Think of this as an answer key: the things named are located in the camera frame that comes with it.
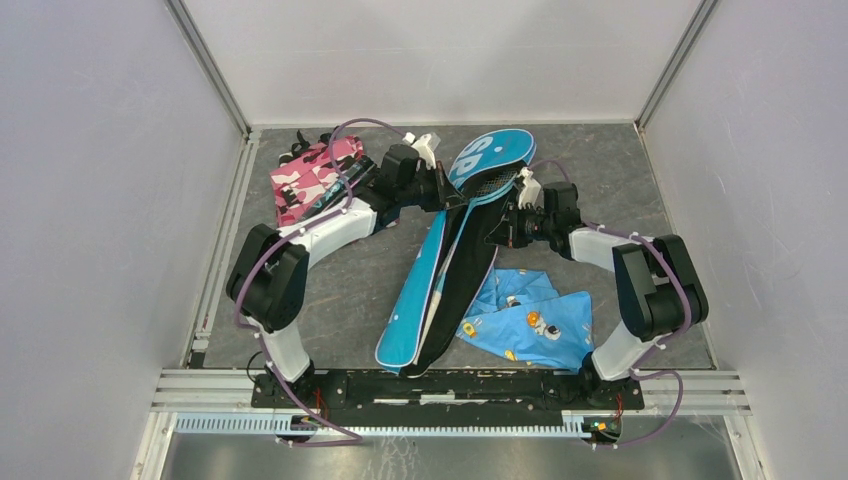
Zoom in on black shuttlecock tube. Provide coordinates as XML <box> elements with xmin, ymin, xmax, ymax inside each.
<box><xmin>307</xmin><ymin>157</ymin><xmax>376</xmax><ymax>214</ymax></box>

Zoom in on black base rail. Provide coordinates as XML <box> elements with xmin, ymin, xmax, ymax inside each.
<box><xmin>250</xmin><ymin>369</ymin><xmax>645</xmax><ymax>446</ymax></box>

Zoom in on pink camouflage shorts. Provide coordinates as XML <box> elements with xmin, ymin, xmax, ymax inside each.
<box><xmin>270</xmin><ymin>132</ymin><xmax>365</xmax><ymax>227</ymax></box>

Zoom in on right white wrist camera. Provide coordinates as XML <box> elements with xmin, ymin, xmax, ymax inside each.
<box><xmin>515</xmin><ymin>167</ymin><xmax>542</xmax><ymax>210</ymax></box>

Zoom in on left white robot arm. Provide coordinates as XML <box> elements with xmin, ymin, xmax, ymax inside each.
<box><xmin>226</xmin><ymin>145</ymin><xmax>466</xmax><ymax>408</ymax></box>

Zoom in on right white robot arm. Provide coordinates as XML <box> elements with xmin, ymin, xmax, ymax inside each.
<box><xmin>488</xmin><ymin>179</ymin><xmax>709</xmax><ymax>408</ymax></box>

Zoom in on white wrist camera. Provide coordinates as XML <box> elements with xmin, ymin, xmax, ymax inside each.
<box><xmin>403</xmin><ymin>132</ymin><xmax>441</xmax><ymax>170</ymax></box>
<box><xmin>515</xmin><ymin>167</ymin><xmax>542</xmax><ymax>210</ymax></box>

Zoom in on blue sport racket bag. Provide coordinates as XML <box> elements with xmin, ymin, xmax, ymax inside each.
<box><xmin>375</xmin><ymin>128</ymin><xmax>536</xmax><ymax>378</ymax></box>

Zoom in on blue astronaut print cloth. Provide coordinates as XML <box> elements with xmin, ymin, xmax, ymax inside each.
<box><xmin>455</xmin><ymin>268</ymin><xmax>594</xmax><ymax>371</ymax></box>

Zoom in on blue badminton racket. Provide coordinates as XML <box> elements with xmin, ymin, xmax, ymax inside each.
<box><xmin>473</xmin><ymin>168</ymin><xmax>520</xmax><ymax>199</ymax></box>
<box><xmin>422</xmin><ymin>291</ymin><xmax>442</xmax><ymax>334</ymax></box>

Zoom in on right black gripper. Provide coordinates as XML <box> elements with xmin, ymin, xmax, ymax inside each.
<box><xmin>485</xmin><ymin>201</ymin><xmax>555</xmax><ymax>249</ymax></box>

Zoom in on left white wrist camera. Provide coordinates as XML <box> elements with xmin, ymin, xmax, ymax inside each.
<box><xmin>403</xmin><ymin>132</ymin><xmax>441</xmax><ymax>170</ymax></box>

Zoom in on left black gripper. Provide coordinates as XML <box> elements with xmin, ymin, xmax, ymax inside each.
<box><xmin>398</xmin><ymin>161</ymin><xmax>467</xmax><ymax>214</ymax></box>

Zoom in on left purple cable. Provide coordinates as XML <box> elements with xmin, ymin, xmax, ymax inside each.
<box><xmin>231</xmin><ymin>117</ymin><xmax>415</xmax><ymax>448</ymax></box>

